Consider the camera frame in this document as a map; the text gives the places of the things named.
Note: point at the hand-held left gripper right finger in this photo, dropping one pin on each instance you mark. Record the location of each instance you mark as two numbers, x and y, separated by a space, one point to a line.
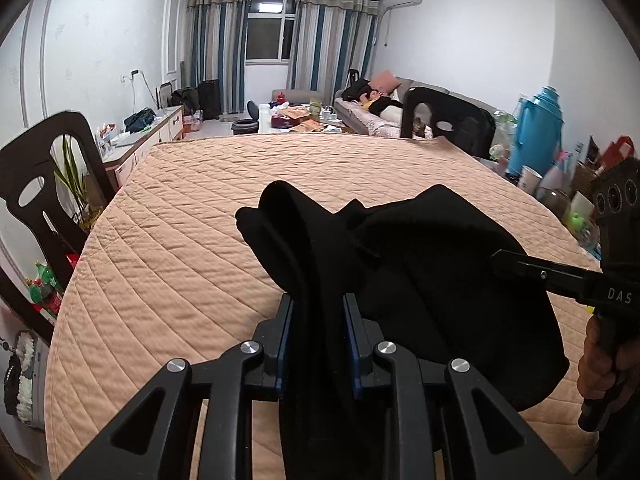
354 360

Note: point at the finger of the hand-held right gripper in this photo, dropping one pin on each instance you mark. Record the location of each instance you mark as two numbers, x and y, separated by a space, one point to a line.
530 267

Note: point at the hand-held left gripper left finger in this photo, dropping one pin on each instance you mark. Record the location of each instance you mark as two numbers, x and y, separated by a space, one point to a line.
286 350

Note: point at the black pants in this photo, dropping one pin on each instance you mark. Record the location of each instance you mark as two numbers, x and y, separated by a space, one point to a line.
425 270

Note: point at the person's right hand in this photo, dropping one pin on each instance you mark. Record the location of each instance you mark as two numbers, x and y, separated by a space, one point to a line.
592 365

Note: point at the white cup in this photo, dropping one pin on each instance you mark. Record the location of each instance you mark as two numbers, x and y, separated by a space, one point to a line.
529 180

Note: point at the red gift bag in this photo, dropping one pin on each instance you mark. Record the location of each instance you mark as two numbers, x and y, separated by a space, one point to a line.
620 150

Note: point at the blue thermos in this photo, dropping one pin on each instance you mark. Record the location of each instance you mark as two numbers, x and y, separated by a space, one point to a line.
535 130

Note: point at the peach quilted blanket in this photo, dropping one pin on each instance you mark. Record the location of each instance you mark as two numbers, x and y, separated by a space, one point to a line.
175 260

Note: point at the black cutout-back chair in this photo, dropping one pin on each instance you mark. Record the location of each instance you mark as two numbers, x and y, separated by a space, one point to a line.
40 145
465 125

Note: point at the white coffee table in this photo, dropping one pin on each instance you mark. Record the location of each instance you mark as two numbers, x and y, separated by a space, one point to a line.
265 120

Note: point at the pink pillow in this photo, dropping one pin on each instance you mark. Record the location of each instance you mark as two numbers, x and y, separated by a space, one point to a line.
385 81

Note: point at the grey sofa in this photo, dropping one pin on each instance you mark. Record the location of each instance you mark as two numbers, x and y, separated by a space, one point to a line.
350 110

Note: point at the green soda bottle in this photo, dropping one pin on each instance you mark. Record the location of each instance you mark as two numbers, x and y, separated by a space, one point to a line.
47 290

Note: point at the white low cabinet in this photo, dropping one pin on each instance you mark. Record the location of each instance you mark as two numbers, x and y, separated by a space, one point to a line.
150 140

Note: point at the black suitcase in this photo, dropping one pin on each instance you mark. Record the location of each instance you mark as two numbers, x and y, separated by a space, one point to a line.
209 100

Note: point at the black duffel bag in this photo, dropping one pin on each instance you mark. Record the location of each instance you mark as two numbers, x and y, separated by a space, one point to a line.
184 100

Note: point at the green potted plant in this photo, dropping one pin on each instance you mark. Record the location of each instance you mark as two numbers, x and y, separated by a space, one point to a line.
75 175

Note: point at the striped curtain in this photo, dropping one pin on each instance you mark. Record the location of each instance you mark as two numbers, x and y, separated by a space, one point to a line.
325 40
215 45

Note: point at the window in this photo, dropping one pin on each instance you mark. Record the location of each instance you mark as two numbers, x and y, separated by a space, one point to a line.
267 35

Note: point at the leaning picture frame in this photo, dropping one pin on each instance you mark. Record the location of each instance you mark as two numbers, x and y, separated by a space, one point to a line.
165 92

